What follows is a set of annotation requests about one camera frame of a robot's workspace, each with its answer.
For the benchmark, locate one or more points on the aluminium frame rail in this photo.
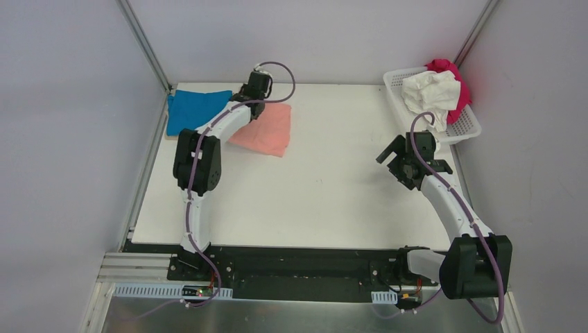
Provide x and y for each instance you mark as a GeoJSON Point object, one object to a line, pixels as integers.
{"type": "Point", "coordinates": [137, 30]}

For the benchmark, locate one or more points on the crumpled white t shirt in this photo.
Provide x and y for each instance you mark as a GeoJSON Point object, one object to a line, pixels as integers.
{"type": "Point", "coordinates": [431, 91]}

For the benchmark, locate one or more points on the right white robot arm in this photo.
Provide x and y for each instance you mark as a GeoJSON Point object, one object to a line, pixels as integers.
{"type": "Point", "coordinates": [477, 263]}

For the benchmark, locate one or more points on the electronics board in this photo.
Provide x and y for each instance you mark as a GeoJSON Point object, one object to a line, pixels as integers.
{"type": "Point", "coordinates": [193, 291]}
{"type": "Point", "coordinates": [409, 298]}

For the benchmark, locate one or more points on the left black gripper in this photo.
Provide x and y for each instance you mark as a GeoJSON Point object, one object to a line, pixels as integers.
{"type": "Point", "coordinates": [254, 106]}

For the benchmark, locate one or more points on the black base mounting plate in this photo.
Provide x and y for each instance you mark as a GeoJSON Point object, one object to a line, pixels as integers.
{"type": "Point", "coordinates": [295, 274]}

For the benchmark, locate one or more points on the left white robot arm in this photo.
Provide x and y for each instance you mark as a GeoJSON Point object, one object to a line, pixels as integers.
{"type": "Point", "coordinates": [197, 164]}

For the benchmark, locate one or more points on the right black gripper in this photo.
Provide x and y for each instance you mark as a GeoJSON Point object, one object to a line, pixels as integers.
{"type": "Point", "coordinates": [395, 153]}

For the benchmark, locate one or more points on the magenta red t shirt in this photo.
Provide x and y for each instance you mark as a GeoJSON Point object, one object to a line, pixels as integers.
{"type": "Point", "coordinates": [440, 65]}

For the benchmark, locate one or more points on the folded blue t shirt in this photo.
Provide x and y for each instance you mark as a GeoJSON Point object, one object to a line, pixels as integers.
{"type": "Point", "coordinates": [193, 111]}

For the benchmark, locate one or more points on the white plastic basket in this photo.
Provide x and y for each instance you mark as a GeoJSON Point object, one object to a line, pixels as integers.
{"type": "Point", "coordinates": [466, 127]}

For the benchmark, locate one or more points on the right electronics board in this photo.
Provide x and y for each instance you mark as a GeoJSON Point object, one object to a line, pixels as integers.
{"type": "Point", "coordinates": [409, 298]}

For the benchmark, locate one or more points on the left electronics board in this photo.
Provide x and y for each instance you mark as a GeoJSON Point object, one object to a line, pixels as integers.
{"type": "Point", "coordinates": [193, 291]}

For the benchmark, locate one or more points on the salmon pink t shirt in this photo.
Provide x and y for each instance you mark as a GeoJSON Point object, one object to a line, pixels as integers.
{"type": "Point", "coordinates": [270, 134]}

